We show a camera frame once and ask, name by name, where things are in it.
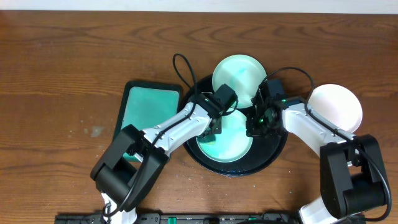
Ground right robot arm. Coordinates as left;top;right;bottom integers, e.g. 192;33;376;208
246;97;392;223

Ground dark green sponge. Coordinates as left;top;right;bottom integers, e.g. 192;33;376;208
197;134;216;146

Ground white plate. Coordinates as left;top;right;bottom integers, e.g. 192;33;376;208
309;84;363;133

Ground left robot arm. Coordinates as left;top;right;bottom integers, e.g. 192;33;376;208
90;93;237;223

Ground mint green plate top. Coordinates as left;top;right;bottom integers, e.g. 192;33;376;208
212;54;267;109

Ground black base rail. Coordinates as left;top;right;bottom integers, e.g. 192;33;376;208
54;213;300;224

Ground round black tray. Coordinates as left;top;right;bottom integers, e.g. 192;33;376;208
181;73;289;177

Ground rectangular dark green tray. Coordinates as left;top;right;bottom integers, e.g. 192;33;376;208
112;80;183;163

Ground mint green plate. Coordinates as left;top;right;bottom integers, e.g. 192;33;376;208
212;54;267;109
197;110;253;163

